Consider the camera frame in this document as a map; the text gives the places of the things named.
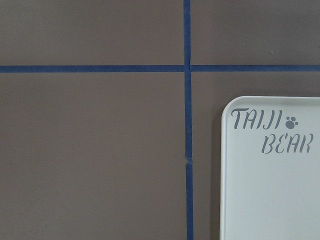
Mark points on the white bear print tray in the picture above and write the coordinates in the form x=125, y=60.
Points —
x=270, y=168

